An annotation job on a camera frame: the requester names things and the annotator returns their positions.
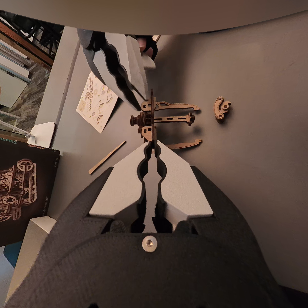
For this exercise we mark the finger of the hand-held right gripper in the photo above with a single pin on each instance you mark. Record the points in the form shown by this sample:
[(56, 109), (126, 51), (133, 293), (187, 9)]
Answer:
[(108, 72), (137, 65)]

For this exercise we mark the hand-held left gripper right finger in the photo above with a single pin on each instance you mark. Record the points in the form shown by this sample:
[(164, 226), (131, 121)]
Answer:
[(182, 192)]

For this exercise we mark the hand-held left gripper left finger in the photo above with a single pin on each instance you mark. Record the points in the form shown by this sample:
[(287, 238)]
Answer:
[(120, 192)]

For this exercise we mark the thin wooden stick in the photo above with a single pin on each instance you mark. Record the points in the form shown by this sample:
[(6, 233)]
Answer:
[(107, 157)]

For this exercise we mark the wooden model assembly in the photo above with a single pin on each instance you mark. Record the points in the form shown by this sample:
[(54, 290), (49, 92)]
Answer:
[(153, 125)]

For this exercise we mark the black model kit box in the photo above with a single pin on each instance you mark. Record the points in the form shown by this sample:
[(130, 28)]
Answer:
[(24, 192)]

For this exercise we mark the person's right hand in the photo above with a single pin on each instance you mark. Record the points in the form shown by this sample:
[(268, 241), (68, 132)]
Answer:
[(142, 43)]

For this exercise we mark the illustrated instruction booklet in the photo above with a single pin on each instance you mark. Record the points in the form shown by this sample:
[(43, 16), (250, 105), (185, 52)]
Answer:
[(96, 108)]

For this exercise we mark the wooden lever part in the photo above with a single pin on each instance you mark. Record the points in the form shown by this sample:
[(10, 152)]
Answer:
[(185, 145)]

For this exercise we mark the curved wooden part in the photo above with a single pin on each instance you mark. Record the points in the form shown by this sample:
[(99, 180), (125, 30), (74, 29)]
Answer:
[(219, 113)]

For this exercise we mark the white panel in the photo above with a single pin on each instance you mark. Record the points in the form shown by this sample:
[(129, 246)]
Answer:
[(12, 89)]

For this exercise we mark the clear acrylic holder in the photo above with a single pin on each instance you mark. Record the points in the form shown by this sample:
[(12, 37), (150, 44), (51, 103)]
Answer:
[(14, 134)]

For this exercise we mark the black metal frame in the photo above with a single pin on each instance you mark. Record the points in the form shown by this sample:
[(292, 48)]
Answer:
[(41, 33)]

